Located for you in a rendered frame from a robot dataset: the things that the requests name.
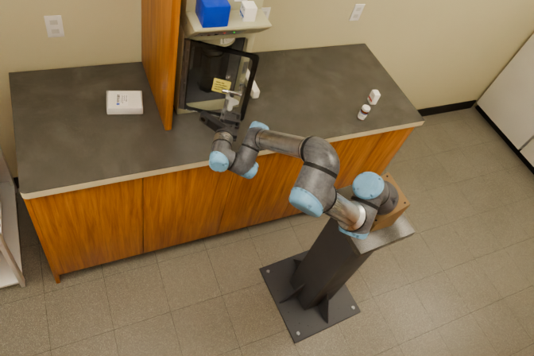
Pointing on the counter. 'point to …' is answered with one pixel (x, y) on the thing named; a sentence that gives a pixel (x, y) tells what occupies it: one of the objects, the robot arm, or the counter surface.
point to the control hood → (193, 27)
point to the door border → (184, 74)
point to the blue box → (212, 9)
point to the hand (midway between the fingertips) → (226, 101)
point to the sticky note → (220, 85)
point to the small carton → (248, 11)
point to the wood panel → (161, 27)
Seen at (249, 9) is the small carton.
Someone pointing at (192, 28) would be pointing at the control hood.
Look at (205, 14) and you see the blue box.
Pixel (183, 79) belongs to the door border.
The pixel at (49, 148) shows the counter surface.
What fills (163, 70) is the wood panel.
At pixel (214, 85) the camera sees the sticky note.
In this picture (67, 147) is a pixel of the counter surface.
